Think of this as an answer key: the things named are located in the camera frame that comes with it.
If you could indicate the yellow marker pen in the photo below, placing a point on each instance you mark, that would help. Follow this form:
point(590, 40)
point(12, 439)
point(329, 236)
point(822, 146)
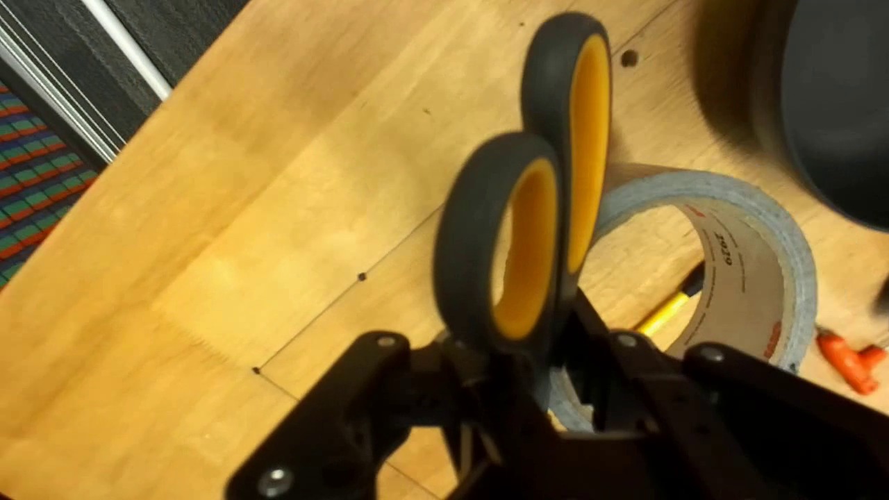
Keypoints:
point(668, 308)

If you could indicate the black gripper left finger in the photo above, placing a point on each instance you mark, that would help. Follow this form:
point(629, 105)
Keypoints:
point(462, 389)

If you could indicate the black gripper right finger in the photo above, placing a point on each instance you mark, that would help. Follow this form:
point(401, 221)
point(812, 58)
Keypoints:
point(605, 371)

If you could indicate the black bowl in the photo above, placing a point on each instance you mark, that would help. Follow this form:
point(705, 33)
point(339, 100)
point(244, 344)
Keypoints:
point(833, 93)

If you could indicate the grey and yellow scissors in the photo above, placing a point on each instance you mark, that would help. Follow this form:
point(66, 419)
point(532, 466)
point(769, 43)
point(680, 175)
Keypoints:
point(473, 232)

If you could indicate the grey masking tape roll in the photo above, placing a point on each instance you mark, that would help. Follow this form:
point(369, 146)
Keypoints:
point(794, 268)

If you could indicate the small orange plastic piece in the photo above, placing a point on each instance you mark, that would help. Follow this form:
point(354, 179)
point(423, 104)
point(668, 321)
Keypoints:
point(846, 360)

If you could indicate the white pole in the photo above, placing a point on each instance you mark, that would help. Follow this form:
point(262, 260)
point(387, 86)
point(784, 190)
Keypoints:
point(129, 48)

